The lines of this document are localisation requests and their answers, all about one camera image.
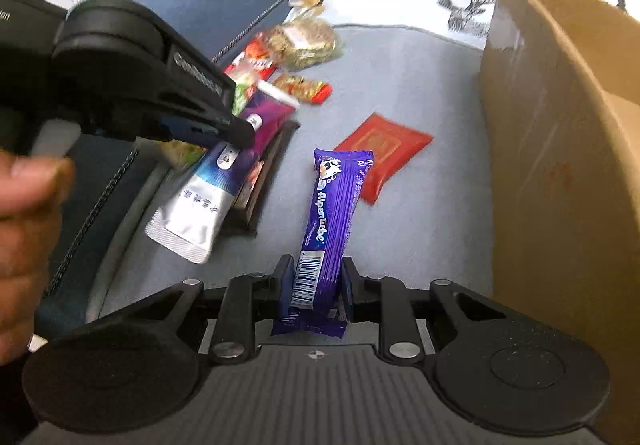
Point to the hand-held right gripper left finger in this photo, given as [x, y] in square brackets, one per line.
[286, 285]

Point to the clear nut bar packet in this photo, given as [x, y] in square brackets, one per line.
[302, 42]

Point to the purple snack packet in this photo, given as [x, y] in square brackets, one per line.
[267, 117]

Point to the red flat packet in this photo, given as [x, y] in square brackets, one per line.
[385, 145]

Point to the purple candy bar packet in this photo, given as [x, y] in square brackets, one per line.
[327, 220]

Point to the silver and blue snack packet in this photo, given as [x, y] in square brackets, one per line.
[197, 210]

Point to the brown cardboard box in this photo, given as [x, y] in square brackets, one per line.
[565, 150]

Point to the orange peanut bar packet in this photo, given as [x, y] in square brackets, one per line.
[302, 89]

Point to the person's left hand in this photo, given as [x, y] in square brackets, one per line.
[25, 235]

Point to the dark chocolate bar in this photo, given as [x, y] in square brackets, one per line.
[265, 175]

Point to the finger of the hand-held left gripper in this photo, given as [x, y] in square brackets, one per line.
[187, 129]
[210, 95]

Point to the red snack packet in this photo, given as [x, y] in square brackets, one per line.
[257, 57]

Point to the green snack packet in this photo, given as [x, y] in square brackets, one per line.
[244, 90]

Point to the deer printed blanket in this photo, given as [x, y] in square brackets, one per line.
[415, 75]

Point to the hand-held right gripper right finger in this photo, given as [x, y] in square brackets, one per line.
[348, 292]

